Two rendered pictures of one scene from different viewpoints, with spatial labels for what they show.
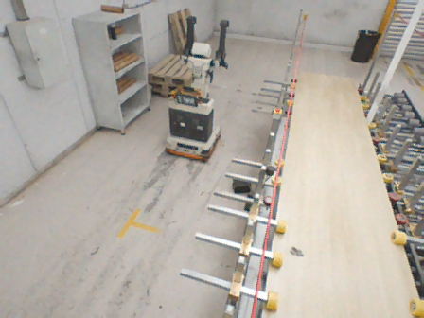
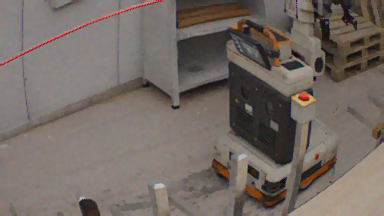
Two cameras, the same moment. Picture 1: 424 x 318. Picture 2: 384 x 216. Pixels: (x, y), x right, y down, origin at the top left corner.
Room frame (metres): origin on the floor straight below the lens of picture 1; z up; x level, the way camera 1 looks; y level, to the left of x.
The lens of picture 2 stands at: (0.91, -1.38, 2.01)
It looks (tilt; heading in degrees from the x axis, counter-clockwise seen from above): 28 degrees down; 44
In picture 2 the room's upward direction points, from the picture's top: 2 degrees counter-clockwise
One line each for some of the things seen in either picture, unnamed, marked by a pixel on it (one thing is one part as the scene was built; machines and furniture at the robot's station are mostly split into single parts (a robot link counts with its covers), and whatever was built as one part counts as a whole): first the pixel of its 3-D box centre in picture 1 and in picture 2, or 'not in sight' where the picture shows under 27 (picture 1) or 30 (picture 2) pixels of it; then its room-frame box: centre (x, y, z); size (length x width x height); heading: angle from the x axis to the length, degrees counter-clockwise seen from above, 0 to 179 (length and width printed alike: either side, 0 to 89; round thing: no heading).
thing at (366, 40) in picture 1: (363, 46); not in sight; (8.02, -3.88, 0.36); 0.59 x 0.58 x 0.73; 165
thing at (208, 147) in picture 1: (194, 137); (284, 152); (3.38, 0.27, 0.16); 0.67 x 0.64 x 0.25; 165
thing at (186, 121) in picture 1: (192, 114); (277, 90); (3.29, 0.29, 0.59); 0.55 x 0.34 x 0.83; 75
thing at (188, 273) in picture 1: (225, 285); not in sight; (0.77, -0.11, 0.95); 0.50 x 0.04 x 0.04; 75
